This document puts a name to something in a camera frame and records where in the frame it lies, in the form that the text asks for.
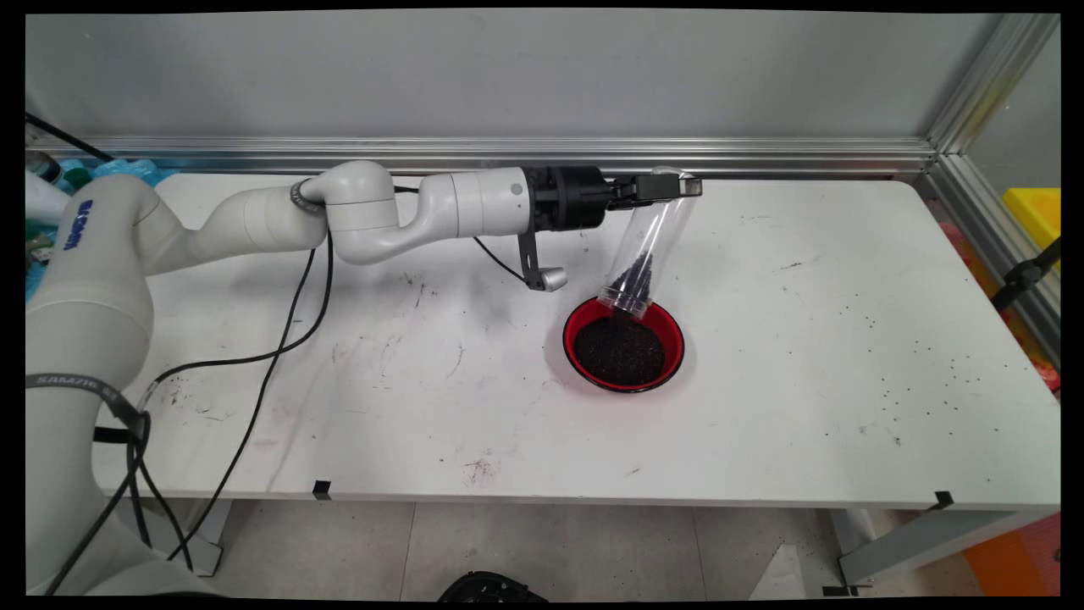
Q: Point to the yellow plastic box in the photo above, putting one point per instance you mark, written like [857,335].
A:
[1037,216]

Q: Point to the black pole with clamp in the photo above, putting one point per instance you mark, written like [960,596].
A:
[1020,278]

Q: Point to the white squeeze bottle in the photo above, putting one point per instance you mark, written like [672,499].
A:
[41,202]

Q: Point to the black object on floor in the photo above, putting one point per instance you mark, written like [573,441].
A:
[491,587]

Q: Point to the clear plastic jar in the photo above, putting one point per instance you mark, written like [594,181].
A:
[656,233]

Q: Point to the black tape marker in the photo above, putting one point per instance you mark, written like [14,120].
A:
[942,500]
[322,490]

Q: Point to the red bowl with black rim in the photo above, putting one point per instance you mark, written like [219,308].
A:
[675,335]

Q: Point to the black seeds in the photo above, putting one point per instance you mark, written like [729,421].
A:
[618,352]
[635,275]

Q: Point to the bottle with green red cap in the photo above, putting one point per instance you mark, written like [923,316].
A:
[76,178]

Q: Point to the orange box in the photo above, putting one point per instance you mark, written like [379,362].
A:
[1016,559]

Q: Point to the aluminium frame rail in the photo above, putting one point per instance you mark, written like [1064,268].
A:
[804,157]
[999,254]

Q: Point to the blue plastic package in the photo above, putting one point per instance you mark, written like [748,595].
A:
[118,168]

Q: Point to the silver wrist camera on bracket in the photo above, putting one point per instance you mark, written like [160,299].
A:
[552,280]

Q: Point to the grey table leg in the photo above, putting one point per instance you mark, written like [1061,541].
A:
[915,542]
[203,542]

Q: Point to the aluminium frame post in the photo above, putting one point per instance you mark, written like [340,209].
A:
[991,85]

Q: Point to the black seeds in bowl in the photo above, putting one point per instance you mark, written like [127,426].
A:
[618,352]

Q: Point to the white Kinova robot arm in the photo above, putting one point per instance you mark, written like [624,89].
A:
[254,220]

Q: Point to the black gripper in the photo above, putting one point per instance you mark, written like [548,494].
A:
[567,199]

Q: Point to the dark capped bottle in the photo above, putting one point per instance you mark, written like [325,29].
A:
[42,167]

